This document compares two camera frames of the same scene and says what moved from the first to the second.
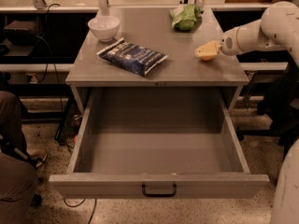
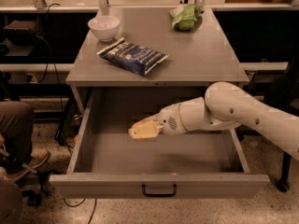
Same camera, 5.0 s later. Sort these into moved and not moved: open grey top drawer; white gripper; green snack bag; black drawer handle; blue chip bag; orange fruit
Moved: white gripper; orange fruit
Not moved: green snack bag; black drawer handle; blue chip bag; open grey top drawer
